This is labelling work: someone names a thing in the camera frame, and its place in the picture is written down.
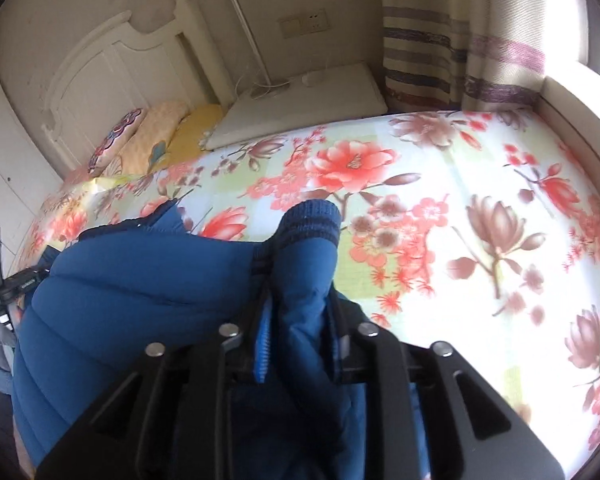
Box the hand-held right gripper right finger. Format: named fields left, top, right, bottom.
left=329, top=289, right=566, bottom=480

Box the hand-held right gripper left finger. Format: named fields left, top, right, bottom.
left=34, top=290, right=277, bottom=480

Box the blue quilted jacket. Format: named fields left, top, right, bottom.
left=11, top=199, right=431, bottom=480

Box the white wardrobe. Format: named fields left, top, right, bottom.
left=0, top=69, right=65, bottom=273

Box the floral quilt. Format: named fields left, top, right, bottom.
left=10, top=109, right=600, bottom=480

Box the mandala patterned pillow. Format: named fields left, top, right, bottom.
left=86, top=107, right=149, bottom=179

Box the pale quilted pillow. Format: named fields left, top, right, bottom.
left=119, top=100, right=192, bottom=176

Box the white bed headboard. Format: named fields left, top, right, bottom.
left=40, top=0, right=238, bottom=172

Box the yellow pillow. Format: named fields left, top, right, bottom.
left=167, top=104, right=224, bottom=167

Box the white nightstand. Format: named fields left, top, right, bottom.
left=202, top=62, right=389, bottom=152

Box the white slim desk lamp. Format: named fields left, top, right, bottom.
left=224, top=0, right=292, bottom=102

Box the striped printed curtain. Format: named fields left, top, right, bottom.
left=375, top=0, right=589, bottom=114

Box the white cable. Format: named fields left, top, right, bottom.
left=232, top=55, right=262, bottom=102

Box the beige wall socket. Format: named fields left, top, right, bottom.
left=278, top=8, right=331, bottom=39

